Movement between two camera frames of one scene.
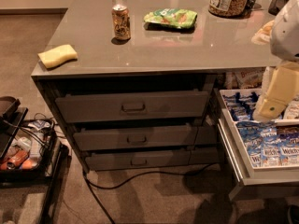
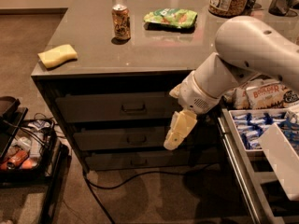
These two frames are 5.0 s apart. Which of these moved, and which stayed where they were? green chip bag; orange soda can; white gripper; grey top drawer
Moved: white gripper
Stayed: orange soda can; green chip bag; grey top drawer
